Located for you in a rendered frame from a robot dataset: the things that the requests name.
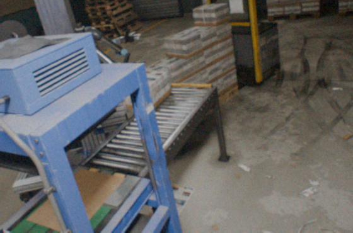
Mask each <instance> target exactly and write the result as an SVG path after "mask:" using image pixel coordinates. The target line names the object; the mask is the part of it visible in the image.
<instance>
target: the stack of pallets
mask: <svg viewBox="0 0 353 233"><path fill-rule="evenodd" d="M91 3H94V4H92V5H91ZM84 4H85V5H86V8H85V10H86V13H87V14H88V16H89V19H90V21H91V22H92V24H93V26H91V27H94V28H96V27H98V28H97V30H99V31H100V32H102V33H103V35H105V36H106V37H107V38H110V37H112V36H113V37H114V38H117V37H119V36H120V35H118V33H119V32H118V31H117V28H116V27H115V25H114V22H113V20H112V19H111V18H110V16H109V13H111V12H112V11H115V10H117V9H120V8H123V7H121V5H123V4H125V6H127V5H129V1H128V2H127V0H122V3H119V0H86V3H84ZM91 9H93V10H91ZM93 13H96V14H93ZM95 18H97V19H95ZM99 21H100V22H99ZM97 22H98V23H97Z"/></svg>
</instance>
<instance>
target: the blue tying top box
mask: <svg viewBox="0 0 353 233"><path fill-rule="evenodd" d="M34 38H46V39H49V40H52V39H58V38H71V39H70V40H67V41H65V42H62V43H57V44H54V45H46V46H44V47H43V46H42V47H40V48H39V49H37V50H35V51H33V52H30V53H29V54H25V55H22V56H20V57H18V58H15V59H1V60H0V99H1V97H3V96H5V95H9V97H10V98H11V101H10V102H9V103H6V104H5V103H4V104H2V105H0V112H2V113H14V114H26V115H31V114H32V113H35V112H37V111H38V110H40V109H42V108H43V107H45V106H47V105H48V104H50V103H51V102H53V101H55V100H56V99H58V98H60V97H61V96H63V95H64V94H66V93H68V92H70V91H71V90H72V89H74V88H75V87H77V86H79V85H80V84H82V83H83V82H85V81H87V80H88V79H91V78H92V77H94V76H96V75H97V74H99V73H100V72H102V69H101V65H100V61H99V58H98V54H97V52H96V48H95V44H94V41H93V37H92V33H91V32H89V33H75V34H67V35H52V36H44V37H34ZM19 39H20V38H14V39H9V40H6V41H5V42H0V49H1V48H2V47H3V46H4V44H5V43H7V42H15V41H17V40H19Z"/></svg>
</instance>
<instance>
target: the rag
mask: <svg viewBox="0 0 353 233"><path fill-rule="evenodd" d="M70 39H71V38H58V39H52V40H49V39H46V38H34V37H32V36H30V35H27V36H25V37H23V38H21V39H19V40H17V41H15V42H7V43H5V44H4V46H3V47H2V48H1V49H0V60H1V59H15V58H18V57H20V56H22V55H25V54H29V53H30V52H33V51H35V50H37V49H39V48H40V47H42V46H43V47H44V46H46V45H54V44H57V43H62V42H65V41H67V40H70Z"/></svg>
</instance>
